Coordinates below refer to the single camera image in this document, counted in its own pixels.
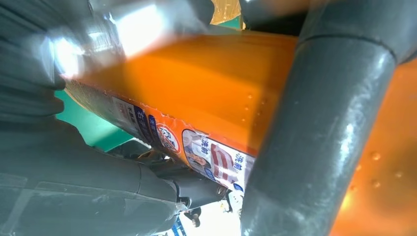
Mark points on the yellow taped plastic sheet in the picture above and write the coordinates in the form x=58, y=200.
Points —
x=224, y=9

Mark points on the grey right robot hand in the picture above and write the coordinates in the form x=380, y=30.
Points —
x=65, y=182

